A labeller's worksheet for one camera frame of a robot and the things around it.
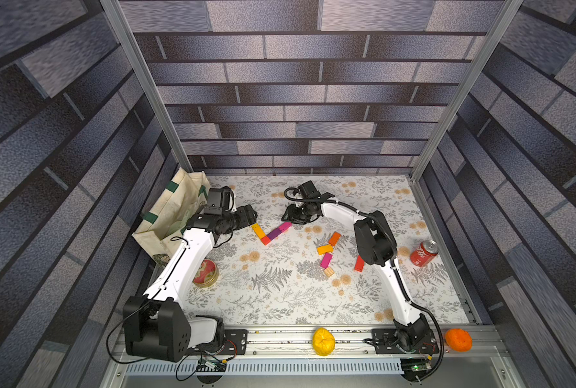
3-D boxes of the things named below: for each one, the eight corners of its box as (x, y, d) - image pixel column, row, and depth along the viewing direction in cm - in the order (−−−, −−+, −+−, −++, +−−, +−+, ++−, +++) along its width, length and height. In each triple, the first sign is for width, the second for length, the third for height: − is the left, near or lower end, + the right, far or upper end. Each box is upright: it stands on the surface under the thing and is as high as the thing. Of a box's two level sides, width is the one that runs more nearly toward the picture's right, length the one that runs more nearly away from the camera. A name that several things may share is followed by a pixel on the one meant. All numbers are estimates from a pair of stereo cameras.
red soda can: (412, 268, 92) (425, 254, 83) (407, 253, 96) (419, 239, 87) (427, 268, 92) (442, 254, 83) (422, 253, 96) (435, 239, 87)
